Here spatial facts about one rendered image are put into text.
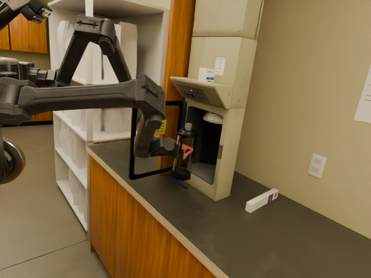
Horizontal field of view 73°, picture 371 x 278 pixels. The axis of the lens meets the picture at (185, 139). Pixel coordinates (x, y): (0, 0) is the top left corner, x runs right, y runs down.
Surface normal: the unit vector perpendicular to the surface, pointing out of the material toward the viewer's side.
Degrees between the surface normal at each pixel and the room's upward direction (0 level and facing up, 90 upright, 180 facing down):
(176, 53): 90
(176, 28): 90
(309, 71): 90
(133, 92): 54
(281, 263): 0
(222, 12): 90
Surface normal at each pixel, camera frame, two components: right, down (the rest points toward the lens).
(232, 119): 0.62, 0.29
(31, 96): -0.08, -0.34
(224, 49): -0.77, 0.11
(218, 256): 0.11, -0.95
